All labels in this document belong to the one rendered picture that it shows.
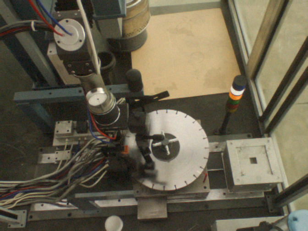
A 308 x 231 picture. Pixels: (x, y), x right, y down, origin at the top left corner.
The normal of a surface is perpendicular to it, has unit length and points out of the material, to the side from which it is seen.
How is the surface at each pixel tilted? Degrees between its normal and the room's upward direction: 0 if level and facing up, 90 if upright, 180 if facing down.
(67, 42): 45
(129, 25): 90
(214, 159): 0
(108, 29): 90
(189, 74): 0
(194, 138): 0
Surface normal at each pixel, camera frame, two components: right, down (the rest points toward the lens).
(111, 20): 0.05, 0.88
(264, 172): -0.06, -0.48
